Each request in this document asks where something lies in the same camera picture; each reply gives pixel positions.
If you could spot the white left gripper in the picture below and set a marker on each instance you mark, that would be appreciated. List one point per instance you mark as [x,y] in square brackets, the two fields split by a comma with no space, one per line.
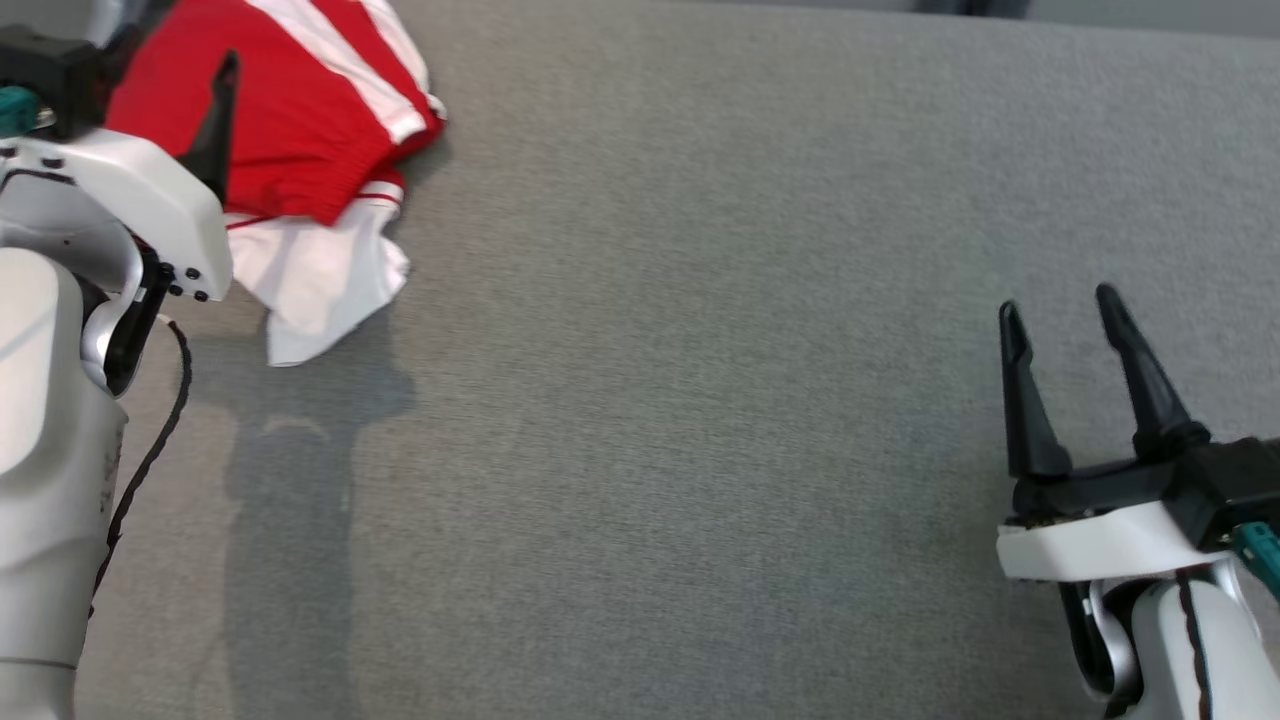
[150,190]

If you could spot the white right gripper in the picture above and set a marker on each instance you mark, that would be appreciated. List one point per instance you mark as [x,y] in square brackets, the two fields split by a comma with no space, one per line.
[1100,540]

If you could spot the red number 23 jersey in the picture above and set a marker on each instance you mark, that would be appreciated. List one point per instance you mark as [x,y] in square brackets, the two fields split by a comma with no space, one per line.
[300,120]

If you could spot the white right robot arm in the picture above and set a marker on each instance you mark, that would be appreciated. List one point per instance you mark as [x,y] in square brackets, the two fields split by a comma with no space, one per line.
[1235,660]

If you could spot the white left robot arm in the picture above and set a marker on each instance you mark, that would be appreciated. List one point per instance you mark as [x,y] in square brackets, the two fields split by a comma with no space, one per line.
[50,500]

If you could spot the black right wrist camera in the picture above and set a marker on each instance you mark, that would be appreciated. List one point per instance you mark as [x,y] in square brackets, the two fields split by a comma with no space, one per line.
[1240,480]

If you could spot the teal left camera connector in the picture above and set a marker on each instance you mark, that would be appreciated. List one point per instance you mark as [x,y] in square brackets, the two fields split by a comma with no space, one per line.
[15,110]

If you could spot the teal camera connector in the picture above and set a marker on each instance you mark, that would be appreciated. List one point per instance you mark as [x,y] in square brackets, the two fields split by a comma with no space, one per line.
[15,110]
[1262,555]

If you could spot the teal right camera connector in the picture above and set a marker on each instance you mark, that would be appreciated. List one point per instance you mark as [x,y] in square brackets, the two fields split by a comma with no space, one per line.
[1262,555]

